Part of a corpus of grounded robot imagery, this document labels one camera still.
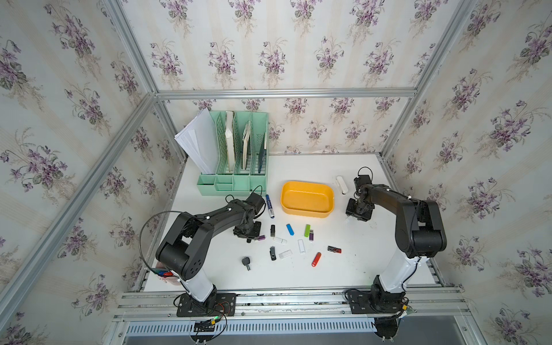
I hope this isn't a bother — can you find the white green-ring usb drive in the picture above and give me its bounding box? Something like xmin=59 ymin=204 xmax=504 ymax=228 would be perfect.
xmin=273 ymin=237 xmax=287 ymax=244

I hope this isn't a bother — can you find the dark pen in organizer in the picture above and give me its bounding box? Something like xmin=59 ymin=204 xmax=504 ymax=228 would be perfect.
xmin=257 ymin=133 xmax=267 ymax=174

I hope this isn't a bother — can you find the black round key usb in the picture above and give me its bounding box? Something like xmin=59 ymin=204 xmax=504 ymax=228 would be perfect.
xmin=241 ymin=257 xmax=251 ymax=271

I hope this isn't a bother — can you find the blue white marker pen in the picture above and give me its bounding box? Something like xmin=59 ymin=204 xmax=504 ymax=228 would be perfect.
xmin=265 ymin=194 xmax=275 ymax=219

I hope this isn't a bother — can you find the pink pen cup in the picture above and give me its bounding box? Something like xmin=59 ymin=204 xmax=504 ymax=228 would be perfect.
xmin=155 ymin=262 xmax=181 ymax=286

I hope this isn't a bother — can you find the blue usb drive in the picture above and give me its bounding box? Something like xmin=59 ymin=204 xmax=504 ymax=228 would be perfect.
xmin=286 ymin=224 xmax=295 ymax=236

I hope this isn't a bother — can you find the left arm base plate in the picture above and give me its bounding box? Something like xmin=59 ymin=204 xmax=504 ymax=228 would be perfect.
xmin=173 ymin=293 xmax=237 ymax=317

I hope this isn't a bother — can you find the white stapler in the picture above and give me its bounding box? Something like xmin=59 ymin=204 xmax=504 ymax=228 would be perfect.
xmin=336 ymin=175 xmax=349 ymax=195

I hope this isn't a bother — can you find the red black swivel usb drive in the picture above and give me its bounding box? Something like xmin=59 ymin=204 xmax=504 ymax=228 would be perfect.
xmin=327 ymin=246 xmax=342 ymax=254

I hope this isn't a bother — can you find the green mesh file organizer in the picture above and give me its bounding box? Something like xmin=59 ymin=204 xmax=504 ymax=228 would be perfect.
xmin=197 ymin=112 xmax=269 ymax=196

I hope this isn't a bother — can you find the black silver swivel usb drive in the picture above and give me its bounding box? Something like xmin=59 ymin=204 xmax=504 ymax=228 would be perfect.
xmin=270 ymin=246 xmax=277 ymax=261

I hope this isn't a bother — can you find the tan notebook in organizer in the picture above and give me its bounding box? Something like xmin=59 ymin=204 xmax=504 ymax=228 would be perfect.
xmin=241 ymin=121 xmax=251 ymax=170

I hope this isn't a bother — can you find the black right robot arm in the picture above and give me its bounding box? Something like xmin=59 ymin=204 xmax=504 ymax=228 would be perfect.
xmin=346 ymin=175 xmax=447 ymax=310

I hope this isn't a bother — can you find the white book in organizer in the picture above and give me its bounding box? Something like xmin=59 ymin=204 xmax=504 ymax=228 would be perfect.
xmin=224 ymin=111 xmax=236 ymax=174

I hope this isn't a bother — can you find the white paper stack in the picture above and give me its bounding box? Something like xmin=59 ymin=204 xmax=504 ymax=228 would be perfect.
xmin=175 ymin=109 xmax=219 ymax=175

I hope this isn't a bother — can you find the white slim usb drive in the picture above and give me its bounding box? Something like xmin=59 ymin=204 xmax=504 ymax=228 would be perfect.
xmin=298 ymin=239 xmax=306 ymax=254

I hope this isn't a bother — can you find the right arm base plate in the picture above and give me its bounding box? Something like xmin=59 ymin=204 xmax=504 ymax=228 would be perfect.
xmin=344 ymin=289 xmax=409 ymax=315

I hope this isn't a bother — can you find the white translucent usb drive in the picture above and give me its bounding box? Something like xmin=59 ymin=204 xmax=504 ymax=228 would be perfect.
xmin=278 ymin=250 xmax=293 ymax=260

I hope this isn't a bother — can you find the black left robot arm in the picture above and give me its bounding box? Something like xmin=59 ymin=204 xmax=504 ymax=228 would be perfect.
xmin=155 ymin=192 xmax=266 ymax=308

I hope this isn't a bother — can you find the yellow plastic storage box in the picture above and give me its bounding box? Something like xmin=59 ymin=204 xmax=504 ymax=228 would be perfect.
xmin=280 ymin=181 xmax=335 ymax=219

